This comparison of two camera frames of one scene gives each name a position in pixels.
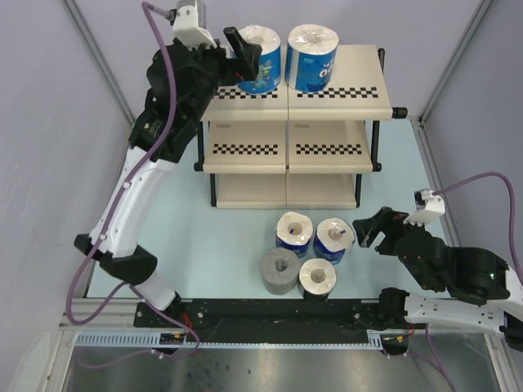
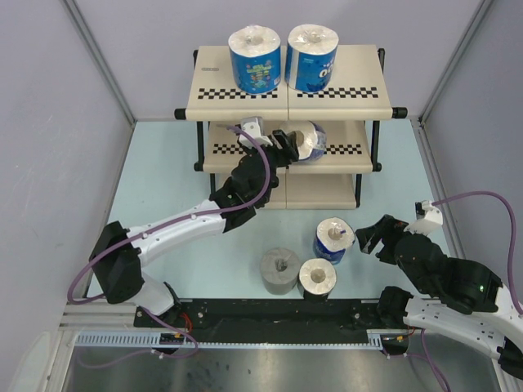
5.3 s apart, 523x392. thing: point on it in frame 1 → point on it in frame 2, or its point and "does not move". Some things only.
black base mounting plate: [270, 320] does not move
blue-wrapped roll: [269, 71] does not move
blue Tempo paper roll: [294, 231] → [310, 138]
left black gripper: [248, 55] → [287, 146]
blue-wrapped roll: [310, 57] does not move
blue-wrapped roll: [333, 236] does not move
